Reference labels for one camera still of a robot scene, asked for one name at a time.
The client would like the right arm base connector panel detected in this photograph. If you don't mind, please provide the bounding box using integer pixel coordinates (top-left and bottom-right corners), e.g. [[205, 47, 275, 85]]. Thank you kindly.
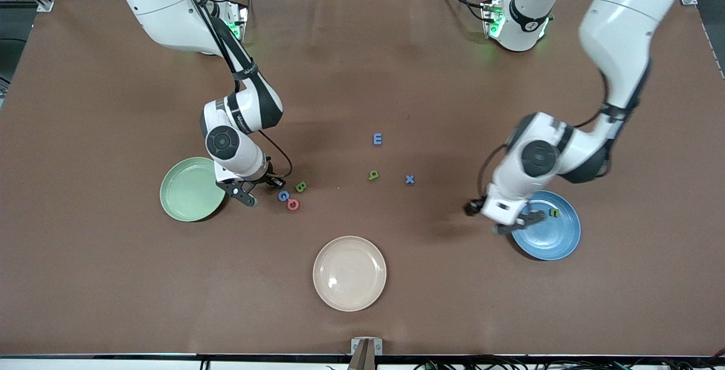
[[224, 1, 250, 42]]

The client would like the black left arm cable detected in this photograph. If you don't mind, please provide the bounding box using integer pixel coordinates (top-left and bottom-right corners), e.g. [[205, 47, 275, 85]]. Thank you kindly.
[[476, 70, 612, 206]]

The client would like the light green plate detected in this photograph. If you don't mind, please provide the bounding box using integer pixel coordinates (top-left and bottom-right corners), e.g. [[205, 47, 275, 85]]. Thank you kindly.
[[160, 157, 227, 223]]

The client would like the brown table cover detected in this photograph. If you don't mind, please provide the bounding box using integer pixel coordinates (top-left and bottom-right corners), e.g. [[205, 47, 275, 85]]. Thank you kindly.
[[0, 0, 725, 358]]

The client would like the left arm base connector panel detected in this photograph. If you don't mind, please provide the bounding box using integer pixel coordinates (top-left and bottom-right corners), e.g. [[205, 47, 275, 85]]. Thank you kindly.
[[480, 0, 506, 39]]

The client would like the grey metal camera bracket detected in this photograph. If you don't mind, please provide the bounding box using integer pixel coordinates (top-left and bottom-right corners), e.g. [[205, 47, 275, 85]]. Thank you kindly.
[[351, 337, 383, 356]]

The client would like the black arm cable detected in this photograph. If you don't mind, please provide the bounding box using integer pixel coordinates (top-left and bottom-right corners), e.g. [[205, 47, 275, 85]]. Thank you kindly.
[[476, 70, 612, 206], [170, 0, 293, 181]]

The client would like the beige plate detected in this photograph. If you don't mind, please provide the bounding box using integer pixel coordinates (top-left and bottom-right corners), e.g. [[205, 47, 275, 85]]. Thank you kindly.
[[313, 236, 387, 312]]

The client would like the tan camera pole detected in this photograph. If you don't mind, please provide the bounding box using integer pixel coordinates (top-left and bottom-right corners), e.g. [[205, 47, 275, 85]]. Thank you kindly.
[[347, 340, 377, 370]]

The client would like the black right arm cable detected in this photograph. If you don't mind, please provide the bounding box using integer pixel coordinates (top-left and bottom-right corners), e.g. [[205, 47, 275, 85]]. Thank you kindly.
[[170, 0, 293, 181]]

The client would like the blue plate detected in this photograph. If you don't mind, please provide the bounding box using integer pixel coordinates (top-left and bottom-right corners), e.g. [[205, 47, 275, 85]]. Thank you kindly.
[[510, 190, 582, 261]]

